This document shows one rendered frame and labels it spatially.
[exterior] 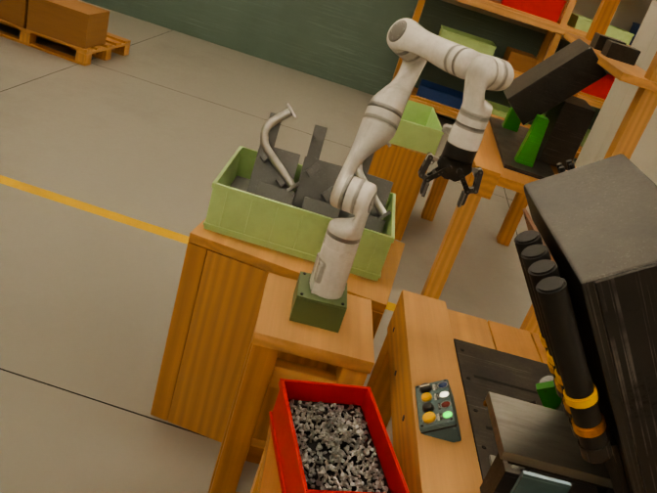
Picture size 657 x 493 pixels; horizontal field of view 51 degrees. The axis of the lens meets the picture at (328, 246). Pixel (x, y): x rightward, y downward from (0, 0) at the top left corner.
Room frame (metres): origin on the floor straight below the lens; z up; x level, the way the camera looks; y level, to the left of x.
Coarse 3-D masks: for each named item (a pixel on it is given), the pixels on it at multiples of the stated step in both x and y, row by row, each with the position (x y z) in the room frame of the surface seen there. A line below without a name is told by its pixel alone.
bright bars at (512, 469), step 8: (496, 456) 1.09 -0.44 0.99; (496, 464) 1.07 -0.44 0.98; (504, 464) 1.05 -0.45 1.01; (488, 472) 1.08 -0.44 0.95; (496, 472) 1.06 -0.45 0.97; (504, 472) 1.03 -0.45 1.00; (512, 472) 1.03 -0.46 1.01; (488, 480) 1.07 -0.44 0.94; (496, 480) 1.04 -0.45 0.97; (504, 480) 1.03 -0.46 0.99; (512, 480) 1.03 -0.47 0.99; (480, 488) 1.08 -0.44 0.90; (488, 488) 1.05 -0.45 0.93; (496, 488) 1.03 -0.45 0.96; (504, 488) 1.03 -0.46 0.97
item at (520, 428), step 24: (504, 408) 1.05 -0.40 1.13; (528, 408) 1.07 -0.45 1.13; (504, 432) 0.98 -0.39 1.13; (528, 432) 1.00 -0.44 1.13; (552, 432) 1.02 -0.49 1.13; (504, 456) 0.93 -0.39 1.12; (528, 456) 0.93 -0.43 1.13; (552, 456) 0.95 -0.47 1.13; (576, 456) 0.97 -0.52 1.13; (576, 480) 0.95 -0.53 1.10; (600, 480) 0.94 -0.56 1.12
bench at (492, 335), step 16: (464, 320) 1.80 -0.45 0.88; (480, 320) 1.83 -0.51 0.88; (464, 336) 1.70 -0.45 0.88; (480, 336) 1.73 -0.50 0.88; (496, 336) 1.76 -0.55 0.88; (512, 336) 1.79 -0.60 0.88; (528, 336) 1.82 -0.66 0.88; (384, 352) 1.76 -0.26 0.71; (512, 352) 1.70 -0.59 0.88; (528, 352) 1.73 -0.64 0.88; (544, 352) 1.76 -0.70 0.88; (384, 368) 1.73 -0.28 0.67; (368, 384) 1.81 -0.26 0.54; (384, 384) 1.74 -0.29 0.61; (384, 400) 1.74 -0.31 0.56; (384, 416) 1.74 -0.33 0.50
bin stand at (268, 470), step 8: (272, 440) 1.14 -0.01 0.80; (264, 448) 1.24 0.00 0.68; (272, 448) 1.12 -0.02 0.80; (264, 456) 1.13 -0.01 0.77; (272, 456) 1.10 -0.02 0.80; (264, 464) 1.07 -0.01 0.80; (272, 464) 1.08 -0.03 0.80; (256, 472) 1.24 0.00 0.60; (264, 472) 1.05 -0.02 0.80; (272, 472) 1.05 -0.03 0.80; (256, 480) 1.20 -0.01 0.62; (264, 480) 1.03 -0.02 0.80; (272, 480) 1.03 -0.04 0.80; (256, 488) 1.20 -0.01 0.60; (264, 488) 1.01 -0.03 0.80; (272, 488) 1.01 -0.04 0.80; (280, 488) 1.02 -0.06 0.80
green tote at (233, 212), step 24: (240, 168) 2.42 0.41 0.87; (216, 192) 2.02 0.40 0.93; (240, 192) 2.01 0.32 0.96; (216, 216) 2.02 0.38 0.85; (240, 216) 2.02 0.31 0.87; (264, 216) 2.02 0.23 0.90; (288, 216) 2.02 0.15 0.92; (312, 216) 2.02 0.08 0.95; (264, 240) 2.02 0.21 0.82; (288, 240) 2.03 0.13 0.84; (312, 240) 2.03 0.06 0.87; (384, 240) 2.03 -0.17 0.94; (360, 264) 2.03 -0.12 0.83
